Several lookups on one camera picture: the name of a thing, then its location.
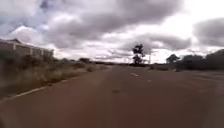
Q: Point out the tall dark tree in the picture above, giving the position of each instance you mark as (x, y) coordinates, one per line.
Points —
(138, 53)

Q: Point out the long wall with building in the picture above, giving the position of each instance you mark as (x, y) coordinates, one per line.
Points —
(23, 49)

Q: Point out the row of distant bushes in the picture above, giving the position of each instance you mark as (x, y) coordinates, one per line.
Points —
(83, 60)

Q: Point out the dry grass verge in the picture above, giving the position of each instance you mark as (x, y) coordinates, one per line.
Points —
(30, 75)

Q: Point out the row of dark trees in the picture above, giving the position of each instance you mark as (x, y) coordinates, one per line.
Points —
(200, 61)

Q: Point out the reddish brown asphalt road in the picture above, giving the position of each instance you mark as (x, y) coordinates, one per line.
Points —
(126, 103)

